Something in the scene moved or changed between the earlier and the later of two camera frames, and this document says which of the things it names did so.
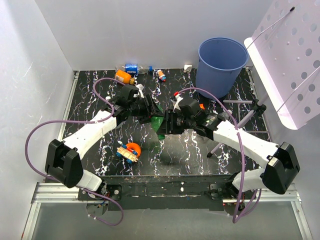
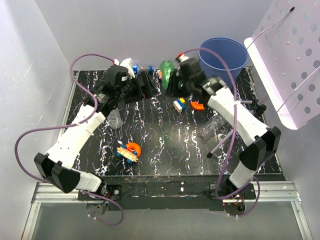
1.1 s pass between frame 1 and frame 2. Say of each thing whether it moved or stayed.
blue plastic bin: stayed
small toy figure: stayed
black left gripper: moved
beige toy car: stayed
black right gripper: moved
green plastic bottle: moved
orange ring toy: stayed
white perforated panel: stayed
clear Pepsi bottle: stayed
